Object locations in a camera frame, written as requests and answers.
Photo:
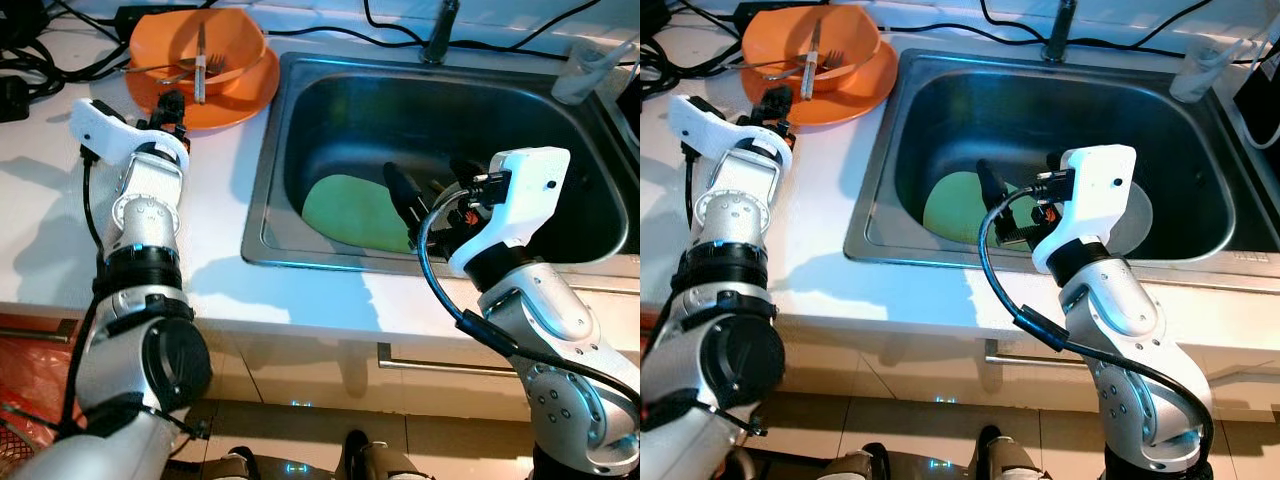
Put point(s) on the stainless steel kitchen sink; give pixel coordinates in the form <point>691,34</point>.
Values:
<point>1000,120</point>
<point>400,130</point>

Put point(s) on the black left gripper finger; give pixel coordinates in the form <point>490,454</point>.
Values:
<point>788,97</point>
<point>769,98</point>
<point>161,102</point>
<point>179,100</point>

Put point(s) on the green plate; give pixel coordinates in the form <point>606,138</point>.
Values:
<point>955,210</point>
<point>350,210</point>

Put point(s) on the clear drinking glass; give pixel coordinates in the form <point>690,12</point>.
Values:
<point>1198,72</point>
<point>580,75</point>

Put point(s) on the right robot leg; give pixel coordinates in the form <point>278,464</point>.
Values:
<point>390,465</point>
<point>1005,458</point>

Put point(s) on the white kitchen cabinet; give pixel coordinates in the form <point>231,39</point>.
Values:
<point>300,370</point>
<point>900,370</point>

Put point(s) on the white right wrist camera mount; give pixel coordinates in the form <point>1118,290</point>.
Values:
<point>1095,190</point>
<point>525,195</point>

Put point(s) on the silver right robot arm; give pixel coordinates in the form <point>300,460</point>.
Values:
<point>560,320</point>
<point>1130,310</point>

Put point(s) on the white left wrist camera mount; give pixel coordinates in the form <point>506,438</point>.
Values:
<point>700,120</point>
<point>100,125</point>

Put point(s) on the black power adapter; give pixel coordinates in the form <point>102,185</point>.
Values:
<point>770,8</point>
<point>150,13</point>

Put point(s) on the black power strip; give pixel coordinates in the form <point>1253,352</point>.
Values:
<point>12,100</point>

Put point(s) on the orange plastic plate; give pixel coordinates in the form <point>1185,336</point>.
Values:
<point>855,100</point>
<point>240,105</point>

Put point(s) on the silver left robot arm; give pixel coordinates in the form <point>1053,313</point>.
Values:
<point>140,230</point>
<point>730,230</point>

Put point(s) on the red plastic bag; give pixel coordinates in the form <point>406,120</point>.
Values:
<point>30,390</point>

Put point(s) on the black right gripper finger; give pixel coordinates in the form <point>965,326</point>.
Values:
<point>1056,164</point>
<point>405,195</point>
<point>466,172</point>
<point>992,185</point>

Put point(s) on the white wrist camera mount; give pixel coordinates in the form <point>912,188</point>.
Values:
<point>525,195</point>
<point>1095,190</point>
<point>100,125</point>
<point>700,120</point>

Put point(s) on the steel sink faucet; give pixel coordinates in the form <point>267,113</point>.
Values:
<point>440,40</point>
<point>1058,35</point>

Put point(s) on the white bowl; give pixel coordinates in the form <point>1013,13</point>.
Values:
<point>1138,220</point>

